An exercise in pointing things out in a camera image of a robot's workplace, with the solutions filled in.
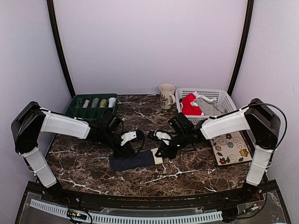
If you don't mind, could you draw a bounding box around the white rolled cloth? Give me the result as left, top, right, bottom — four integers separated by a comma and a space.
108, 97, 117, 108

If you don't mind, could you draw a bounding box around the white plastic basket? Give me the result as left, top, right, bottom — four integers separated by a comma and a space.
175, 88, 236, 124

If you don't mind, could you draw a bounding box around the red underwear in basket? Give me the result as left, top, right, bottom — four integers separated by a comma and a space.
181, 93, 203, 116

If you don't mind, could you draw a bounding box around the floral square coaster tile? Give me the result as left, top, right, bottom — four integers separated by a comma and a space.
210, 132, 252, 166

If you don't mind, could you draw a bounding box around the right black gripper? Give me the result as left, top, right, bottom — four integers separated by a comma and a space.
156, 131, 190, 160

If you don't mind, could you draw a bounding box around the small green circuit board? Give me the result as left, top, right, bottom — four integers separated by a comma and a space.
66, 210, 88, 222

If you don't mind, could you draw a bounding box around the white slotted cable duct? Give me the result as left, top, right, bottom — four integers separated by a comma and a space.
29, 199, 223, 224

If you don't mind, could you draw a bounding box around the black frame post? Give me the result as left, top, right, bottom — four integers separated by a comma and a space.
46, 0, 76, 97
227, 0, 254, 96

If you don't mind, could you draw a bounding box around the cream floral mug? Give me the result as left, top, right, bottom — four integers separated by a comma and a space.
159, 84, 176, 110

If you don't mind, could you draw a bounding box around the left black frame post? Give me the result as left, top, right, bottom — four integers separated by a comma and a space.
46, 0, 76, 97

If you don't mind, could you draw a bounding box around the grey-green rolled cloth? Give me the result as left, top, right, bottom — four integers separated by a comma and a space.
91, 98, 99, 108

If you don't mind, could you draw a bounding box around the black front rail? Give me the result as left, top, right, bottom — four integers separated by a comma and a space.
28, 179, 278, 210

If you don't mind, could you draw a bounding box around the patterned dark rolled cloth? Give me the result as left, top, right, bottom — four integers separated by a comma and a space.
74, 97, 84, 108

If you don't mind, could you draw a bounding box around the green divided organizer tray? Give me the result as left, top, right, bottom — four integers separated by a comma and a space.
65, 93, 118, 120

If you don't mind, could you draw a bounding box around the olive rolled cloth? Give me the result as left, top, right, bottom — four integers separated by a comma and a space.
99, 99, 107, 108

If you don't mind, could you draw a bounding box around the grey underwear in basket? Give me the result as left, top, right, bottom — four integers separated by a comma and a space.
192, 91, 228, 116

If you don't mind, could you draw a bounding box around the pink rolled cloth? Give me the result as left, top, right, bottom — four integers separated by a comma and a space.
82, 100, 90, 108

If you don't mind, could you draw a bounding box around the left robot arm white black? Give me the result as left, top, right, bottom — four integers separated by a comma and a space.
11, 101, 138, 203

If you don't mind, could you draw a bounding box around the navy underwear cream waistband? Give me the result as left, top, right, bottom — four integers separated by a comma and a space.
109, 148, 163, 171

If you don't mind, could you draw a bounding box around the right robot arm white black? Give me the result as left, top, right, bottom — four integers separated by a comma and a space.
148, 98, 283, 203

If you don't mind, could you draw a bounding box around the right black frame post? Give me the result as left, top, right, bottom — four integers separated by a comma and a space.
227, 0, 254, 96

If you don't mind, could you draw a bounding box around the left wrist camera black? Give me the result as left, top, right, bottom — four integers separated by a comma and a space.
121, 129, 146, 154

